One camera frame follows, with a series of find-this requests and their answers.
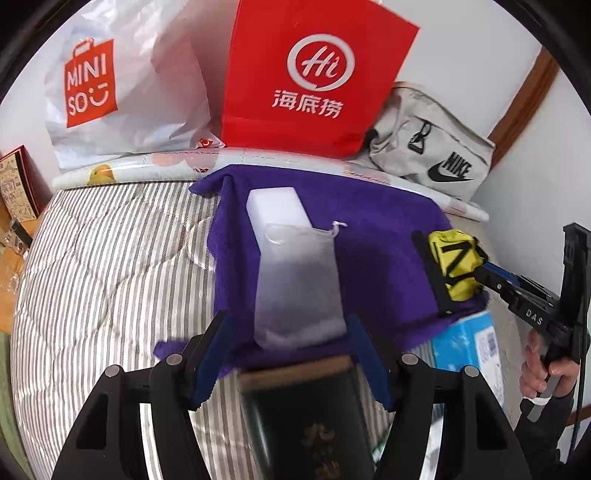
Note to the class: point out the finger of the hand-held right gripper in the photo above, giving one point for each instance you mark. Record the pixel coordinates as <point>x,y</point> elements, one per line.
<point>503,273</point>
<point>494,286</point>

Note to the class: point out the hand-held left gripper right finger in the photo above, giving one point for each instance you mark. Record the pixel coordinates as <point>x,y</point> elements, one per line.
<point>369,360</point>

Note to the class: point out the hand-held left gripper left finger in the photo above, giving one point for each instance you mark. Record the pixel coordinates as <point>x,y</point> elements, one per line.
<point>207,364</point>

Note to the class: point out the white sponge block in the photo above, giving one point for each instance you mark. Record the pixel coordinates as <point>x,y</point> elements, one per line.
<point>272,205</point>

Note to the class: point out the person's right forearm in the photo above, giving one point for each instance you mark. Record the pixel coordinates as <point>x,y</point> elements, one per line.
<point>540,438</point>

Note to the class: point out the person's right hand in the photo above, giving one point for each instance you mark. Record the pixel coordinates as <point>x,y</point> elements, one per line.
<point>531,374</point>

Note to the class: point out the blue tissue pack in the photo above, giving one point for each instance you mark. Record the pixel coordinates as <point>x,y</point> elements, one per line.
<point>461,346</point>

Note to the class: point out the purple towel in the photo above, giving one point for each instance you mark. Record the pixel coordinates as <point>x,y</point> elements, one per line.
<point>383,277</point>

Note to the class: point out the dark tea tin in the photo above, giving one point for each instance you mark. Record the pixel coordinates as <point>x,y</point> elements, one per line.
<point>295,415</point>

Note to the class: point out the striped mattress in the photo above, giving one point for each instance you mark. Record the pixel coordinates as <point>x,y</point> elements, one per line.
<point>115,277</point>

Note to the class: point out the grey sling bag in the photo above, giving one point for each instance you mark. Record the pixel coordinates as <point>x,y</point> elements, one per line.
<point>401,138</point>

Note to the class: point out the wooden nightstand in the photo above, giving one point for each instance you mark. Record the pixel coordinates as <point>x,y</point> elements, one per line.
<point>9,314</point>

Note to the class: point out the rolled printed paper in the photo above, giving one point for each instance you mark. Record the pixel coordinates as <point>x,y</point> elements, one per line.
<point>152,161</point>

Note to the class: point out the clear glass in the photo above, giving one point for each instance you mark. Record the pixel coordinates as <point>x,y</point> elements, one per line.
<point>11,272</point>

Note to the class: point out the white plastic shopping bag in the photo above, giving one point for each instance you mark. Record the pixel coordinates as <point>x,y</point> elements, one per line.
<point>152,92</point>

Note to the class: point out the red paper bag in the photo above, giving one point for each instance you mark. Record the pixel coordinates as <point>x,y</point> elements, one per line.
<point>258,55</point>

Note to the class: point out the brown wooden door frame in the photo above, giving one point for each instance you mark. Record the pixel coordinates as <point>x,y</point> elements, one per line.
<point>526,97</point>

